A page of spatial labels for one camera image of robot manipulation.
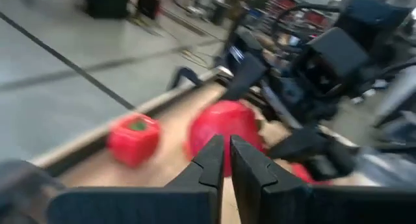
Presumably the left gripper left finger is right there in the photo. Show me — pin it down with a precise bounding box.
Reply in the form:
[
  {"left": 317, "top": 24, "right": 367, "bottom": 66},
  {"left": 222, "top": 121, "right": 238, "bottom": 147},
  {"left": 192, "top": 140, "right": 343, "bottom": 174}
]
[{"left": 48, "top": 135, "right": 225, "bottom": 224}]

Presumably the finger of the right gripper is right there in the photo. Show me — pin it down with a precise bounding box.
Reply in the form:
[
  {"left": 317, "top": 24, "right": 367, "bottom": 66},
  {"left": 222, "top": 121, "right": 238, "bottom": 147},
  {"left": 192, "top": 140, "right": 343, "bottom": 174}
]
[
  {"left": 223, "top": 51, "right": 271, "bottom": 102},
  {"left": 265, "top": 125, "right": 360, "bottom": 182}
]

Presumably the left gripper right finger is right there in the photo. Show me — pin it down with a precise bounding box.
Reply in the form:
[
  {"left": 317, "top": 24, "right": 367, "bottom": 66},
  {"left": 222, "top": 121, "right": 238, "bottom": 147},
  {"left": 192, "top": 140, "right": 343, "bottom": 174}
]
[{"left": 231, "top": 135, "right": 416, "bottom": 224}]

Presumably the red chili pepper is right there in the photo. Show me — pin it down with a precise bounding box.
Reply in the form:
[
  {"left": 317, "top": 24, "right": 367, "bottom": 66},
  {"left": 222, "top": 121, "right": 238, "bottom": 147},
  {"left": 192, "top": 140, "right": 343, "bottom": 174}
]
[{"left": 290, "top": 163, "right": 330, "bottom": 186}]

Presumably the red bell pepper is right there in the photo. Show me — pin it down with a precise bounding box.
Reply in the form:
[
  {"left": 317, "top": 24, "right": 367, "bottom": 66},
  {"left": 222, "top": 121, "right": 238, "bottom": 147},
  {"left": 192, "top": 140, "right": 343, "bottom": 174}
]
[{"left": 106, "top": 112, "right": 163, "bottom": 169}]

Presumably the small black table clamp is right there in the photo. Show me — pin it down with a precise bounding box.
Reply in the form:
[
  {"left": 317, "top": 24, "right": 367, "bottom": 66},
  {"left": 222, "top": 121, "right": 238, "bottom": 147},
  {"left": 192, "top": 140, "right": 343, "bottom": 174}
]
[{"left": 167, "top": 66, "right": 204, "bottom": 91}]

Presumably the black floor cabinet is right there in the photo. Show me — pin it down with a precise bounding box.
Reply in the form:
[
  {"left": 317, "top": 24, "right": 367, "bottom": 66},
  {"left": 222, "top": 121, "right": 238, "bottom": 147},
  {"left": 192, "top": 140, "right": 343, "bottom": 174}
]
[{"left": 79, "top": 0, "right": 131, "bottom": 19}]

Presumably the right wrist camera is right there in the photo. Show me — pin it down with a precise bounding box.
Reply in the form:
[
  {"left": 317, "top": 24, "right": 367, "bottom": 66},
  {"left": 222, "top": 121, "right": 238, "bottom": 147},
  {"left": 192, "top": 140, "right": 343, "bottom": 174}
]
[{"left": 305, "top": 26, "right": 371, "bottom": 77}]

